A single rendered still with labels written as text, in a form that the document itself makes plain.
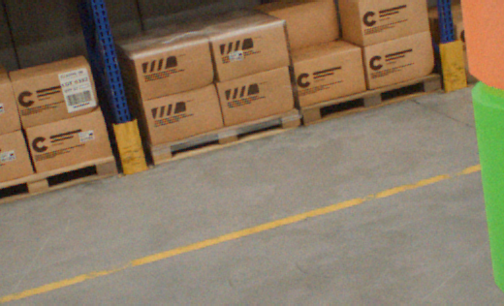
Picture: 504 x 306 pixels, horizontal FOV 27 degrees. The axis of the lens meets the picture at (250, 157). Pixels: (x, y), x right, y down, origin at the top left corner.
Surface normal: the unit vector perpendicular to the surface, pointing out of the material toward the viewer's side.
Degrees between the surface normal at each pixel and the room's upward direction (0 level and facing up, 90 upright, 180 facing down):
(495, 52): 90
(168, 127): 90
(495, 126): 90
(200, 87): 90
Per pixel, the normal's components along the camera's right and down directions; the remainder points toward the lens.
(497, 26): -0.79, 0.32
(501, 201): -0.91, 0.27
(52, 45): 0.28, 0.24
